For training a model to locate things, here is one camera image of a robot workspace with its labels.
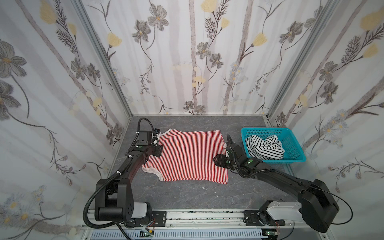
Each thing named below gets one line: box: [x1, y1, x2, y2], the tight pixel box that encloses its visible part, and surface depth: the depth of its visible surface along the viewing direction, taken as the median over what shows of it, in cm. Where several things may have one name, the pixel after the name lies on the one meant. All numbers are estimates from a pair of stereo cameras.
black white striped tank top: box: [245, 135, 285, 160], surface depth 97 cm
